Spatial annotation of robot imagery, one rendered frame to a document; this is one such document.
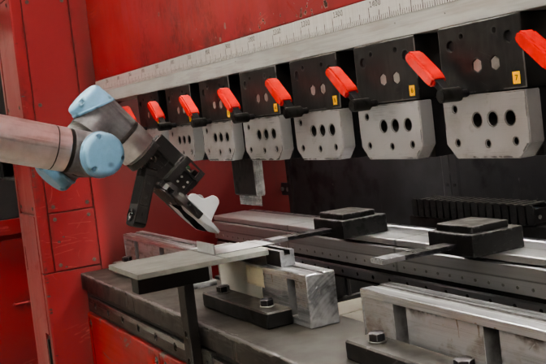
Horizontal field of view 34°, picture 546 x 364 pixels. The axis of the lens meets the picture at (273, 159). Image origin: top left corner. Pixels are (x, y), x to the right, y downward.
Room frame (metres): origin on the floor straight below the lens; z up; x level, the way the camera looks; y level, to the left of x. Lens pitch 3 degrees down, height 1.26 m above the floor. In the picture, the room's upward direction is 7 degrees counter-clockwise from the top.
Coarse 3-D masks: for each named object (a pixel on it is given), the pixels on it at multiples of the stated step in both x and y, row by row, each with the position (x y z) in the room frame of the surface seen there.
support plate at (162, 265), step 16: (160, 256) 1.76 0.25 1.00; (176, 256) 1.74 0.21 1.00; (192, 256) 1.71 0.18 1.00; (208, 256) 1.69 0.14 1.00; (224, 256) 1.67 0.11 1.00; (240, 256) 1.66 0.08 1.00; (256, 256) 1.68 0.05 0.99; (128, 272) 1.61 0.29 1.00; (144, 272) 1.59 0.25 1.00; (160, 272) 1.59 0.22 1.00; (176, 272) 1.60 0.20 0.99
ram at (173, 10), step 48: (96, 0) 2.42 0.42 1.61; (144, 0) 2.09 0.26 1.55; (192, 0) 1.83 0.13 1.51; (240, 0) 1.63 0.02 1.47; (288, 0) 1.47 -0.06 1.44; (336, 0) 1.34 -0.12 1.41; (480, 0) 1.06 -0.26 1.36; (528, 0) 0.99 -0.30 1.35; (96, 48) 2.47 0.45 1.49; (144, 48) 2.12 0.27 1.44; (192, 48) 1.86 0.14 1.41; (288, 48) 1.49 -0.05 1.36; (336, 48) 1.35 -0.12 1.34
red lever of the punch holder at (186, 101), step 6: (180, 96) 1.84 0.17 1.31; (186, 96) 1.84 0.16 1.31; (180, 102) 1.84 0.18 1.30; (186, 102) 1.82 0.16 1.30; (192, 102) 1.83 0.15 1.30; (186, 108) 1.81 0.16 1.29; (192, 108) 1.81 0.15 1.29; (192, 114) 1.80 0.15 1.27; (198, 114) 1.81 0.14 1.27; (192, 120) 1.78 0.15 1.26; (198, 120) 1.78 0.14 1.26; (204, 120) 1.79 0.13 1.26; (210, 120) 1.80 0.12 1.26; (192, 126) 1.79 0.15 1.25; (198, 126) 1.78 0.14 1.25; (204, 126) 1.79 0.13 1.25
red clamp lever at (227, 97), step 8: (224, 88) 1.67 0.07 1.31; (224, 96) 1.65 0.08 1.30; (232, 96) 1.65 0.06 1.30; (224, 104) 1.64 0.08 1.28; (232, 104) 1.63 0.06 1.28; (232, 112) 1.63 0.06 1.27; (240, 112) 1.62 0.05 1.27; (232, 120) 1.61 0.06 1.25; (240, 120) 1.60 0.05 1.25; (248, 120) 1.61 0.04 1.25
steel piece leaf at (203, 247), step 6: (198, 246) 1.76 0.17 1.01; (204, 246) 1.73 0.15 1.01; (210, 246) 1.70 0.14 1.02; (222, 246) 1.78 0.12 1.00; (228, 246) 1.77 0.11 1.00; (234, 246) 1.77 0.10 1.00; (240, 246) 1.76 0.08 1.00; (246, 246) 1.75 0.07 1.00; (252, 246) 1.74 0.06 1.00; (258, 246) 1.73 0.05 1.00; (204, 252) 1.74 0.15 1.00; (210, 252) 1.71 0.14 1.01; (216, 252) 1.72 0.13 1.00; (222, 252) 1.71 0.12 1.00; (228, 252) 1.71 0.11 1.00
